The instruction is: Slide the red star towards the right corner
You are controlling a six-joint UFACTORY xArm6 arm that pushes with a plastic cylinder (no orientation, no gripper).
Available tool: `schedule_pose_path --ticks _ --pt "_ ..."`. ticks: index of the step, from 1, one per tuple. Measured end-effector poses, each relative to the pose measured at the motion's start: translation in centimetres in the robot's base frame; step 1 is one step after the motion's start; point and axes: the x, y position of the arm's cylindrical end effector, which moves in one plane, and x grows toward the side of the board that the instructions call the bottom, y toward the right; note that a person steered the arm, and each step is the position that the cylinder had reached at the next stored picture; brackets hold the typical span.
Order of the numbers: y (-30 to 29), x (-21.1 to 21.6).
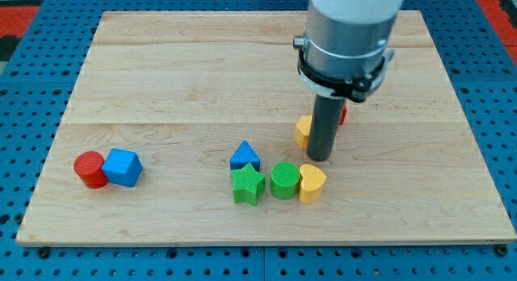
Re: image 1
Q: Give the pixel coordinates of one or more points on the red star block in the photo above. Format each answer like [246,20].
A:
[343,115]

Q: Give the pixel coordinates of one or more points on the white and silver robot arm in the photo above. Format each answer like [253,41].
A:
[343,50]

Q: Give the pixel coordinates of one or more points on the green star block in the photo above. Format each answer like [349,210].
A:
[248,184]

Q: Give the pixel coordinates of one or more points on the blue triangle block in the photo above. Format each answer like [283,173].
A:
[244,155]

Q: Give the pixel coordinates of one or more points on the yellow block behind rod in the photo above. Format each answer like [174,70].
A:
[302,131]

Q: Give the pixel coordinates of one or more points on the green cylinder block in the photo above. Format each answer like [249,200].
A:
[284,180]

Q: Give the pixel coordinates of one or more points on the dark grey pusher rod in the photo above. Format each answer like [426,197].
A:
[324,126]

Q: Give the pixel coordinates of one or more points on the yellow heart block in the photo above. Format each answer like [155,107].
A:
[312,181]

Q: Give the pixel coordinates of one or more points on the light wooden board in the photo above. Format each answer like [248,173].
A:
[183,89]

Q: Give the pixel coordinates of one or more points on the blue cube block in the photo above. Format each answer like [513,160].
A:
[122,167]

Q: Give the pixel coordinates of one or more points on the red cylinder block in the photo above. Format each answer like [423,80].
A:
[88,166]

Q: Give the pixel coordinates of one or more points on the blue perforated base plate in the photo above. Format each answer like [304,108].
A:
[40,76]

